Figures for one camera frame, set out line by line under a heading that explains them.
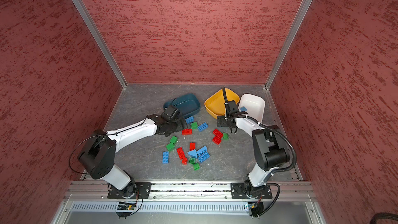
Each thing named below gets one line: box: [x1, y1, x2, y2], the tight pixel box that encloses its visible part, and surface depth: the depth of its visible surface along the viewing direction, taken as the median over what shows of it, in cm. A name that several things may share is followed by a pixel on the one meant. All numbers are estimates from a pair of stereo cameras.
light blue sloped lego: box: [187, 149, 198, 159], surface depth 86 cm
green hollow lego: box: [188, 157, 196, 165], surface depth 83 cm
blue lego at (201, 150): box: [195, 145, 208, 156], surface depth 87 cm
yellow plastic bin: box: [204, 88, 240, 119], surface depth 108 cm
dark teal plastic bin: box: [163, 93, 202, 118], surface depth 111 cm
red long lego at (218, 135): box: [211, 128, 224, 142], surface depth 94 cm
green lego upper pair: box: [169, 135, 178, 144], surface depth 91 cm
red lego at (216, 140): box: [212, 135, 222, 146], surface depth 92 cm
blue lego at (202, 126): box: [197, 122, 209, 132], surface depth 99 cm
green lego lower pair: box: [165, 142, 176, 152], surface depth 89 cm
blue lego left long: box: [162, 150, 170, 164], surface depth 85 cm
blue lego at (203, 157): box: [197, 151, 211, 163], surface depth 87 cm
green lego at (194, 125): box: [191, 121, 199, 131], surface depth 97 cm
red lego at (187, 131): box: [181, 128, 193, 136], surface depth 96 cm
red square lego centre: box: [189, 142, 196, 151], surface depth 89 cm
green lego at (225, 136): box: [222, 132, 230, 141], surface depth 94 cm
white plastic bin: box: [238, 93, 266, 123], surface depth 109 cm
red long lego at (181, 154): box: [176, 146, 188, 163], surface depth 87 cm
